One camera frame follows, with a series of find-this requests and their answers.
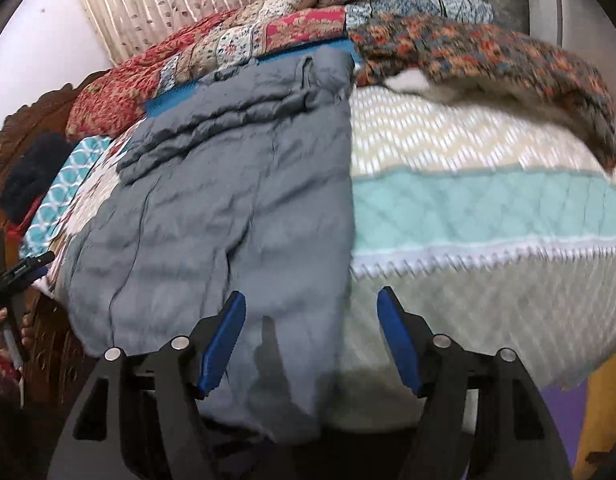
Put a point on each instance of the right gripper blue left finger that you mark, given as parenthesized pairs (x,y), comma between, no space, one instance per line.
(214,339)

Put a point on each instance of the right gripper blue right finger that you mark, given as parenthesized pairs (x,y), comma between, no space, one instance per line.
(408,337)

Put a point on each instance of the grey puffer jacket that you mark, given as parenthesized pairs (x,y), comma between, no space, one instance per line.
(244,186)

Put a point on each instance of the person's left hand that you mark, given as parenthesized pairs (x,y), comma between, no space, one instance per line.
(7,344)

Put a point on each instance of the teal white patterned pillow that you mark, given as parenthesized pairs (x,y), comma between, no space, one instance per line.
(57,197)

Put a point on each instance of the carved wooden headboard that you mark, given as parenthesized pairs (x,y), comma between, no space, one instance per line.
(57,366)

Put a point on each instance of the dark navy fuzzy item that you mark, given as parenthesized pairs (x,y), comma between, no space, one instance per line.
(33,174)

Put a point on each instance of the cream and teal bedspread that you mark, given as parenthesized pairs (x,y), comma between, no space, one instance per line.
(498,228)

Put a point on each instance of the red floral patchwork quilt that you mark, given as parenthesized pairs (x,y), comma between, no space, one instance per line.
(114,102)

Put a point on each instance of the dark floral fleece blanket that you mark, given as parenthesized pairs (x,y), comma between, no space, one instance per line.
(447,61)

